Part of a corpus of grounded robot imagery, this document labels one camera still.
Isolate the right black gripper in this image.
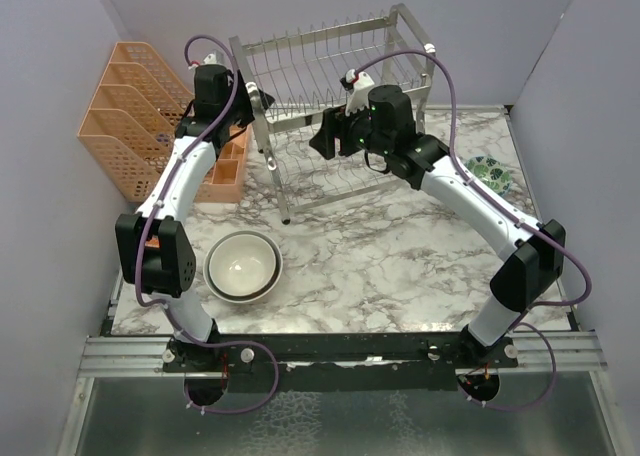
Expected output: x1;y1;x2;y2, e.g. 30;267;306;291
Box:
311;97;392;160

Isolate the steel two-tier dish rack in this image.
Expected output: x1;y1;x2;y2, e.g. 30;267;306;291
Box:
227;2;437;226

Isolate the large teal ceramic bowl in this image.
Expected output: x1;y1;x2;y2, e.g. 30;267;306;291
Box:
202;229;285;305

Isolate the green patterned small bowl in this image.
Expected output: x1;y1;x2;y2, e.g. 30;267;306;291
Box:
465;155;513;196

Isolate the large cream ceramic bowl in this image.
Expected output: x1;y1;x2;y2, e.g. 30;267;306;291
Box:
206;232;279;298

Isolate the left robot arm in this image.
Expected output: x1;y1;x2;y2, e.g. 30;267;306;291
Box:
115;64;254;371

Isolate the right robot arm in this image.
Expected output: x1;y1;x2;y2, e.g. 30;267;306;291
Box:
309;85;566;367

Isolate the orange plastic file organizer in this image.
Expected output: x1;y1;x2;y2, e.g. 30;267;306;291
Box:
75;42;254;205

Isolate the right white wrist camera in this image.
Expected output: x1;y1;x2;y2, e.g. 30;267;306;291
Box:
340;69;375;116

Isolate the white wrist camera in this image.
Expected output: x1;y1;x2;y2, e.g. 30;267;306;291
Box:
202;50;225;66
340;69;375;116

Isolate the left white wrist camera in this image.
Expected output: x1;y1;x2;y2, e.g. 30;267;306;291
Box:
202;50;225;66

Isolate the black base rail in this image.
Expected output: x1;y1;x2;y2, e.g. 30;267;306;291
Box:
163;332;518;393

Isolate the aluminium frame rail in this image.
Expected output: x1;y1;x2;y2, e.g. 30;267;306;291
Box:
78;336;169;379

